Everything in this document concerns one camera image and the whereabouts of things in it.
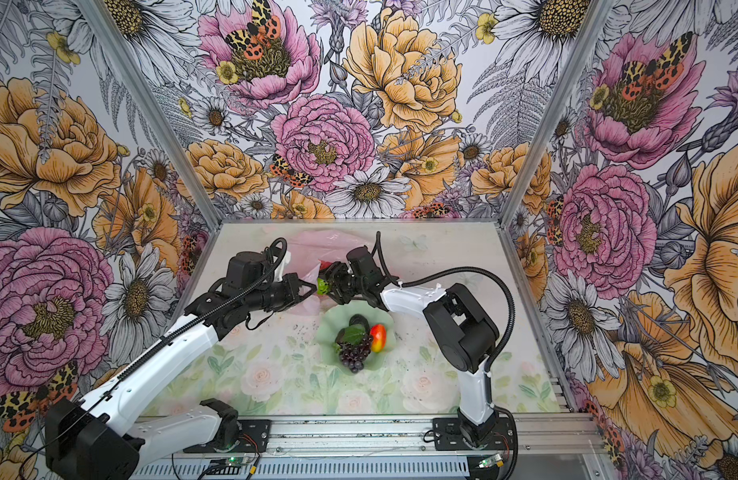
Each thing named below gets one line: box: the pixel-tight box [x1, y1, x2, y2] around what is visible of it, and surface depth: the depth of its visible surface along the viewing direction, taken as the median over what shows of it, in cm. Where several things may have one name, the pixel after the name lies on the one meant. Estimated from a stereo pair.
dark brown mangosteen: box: [335, 324, 366, 345], surface depth 89 cm
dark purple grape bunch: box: [339, 335, 372, 373], surface depth 81 cm
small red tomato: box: [370, 324, 387, 352], surface depth 87 cm
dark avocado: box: [349, 314, 370, 335], surface depth 91 cm
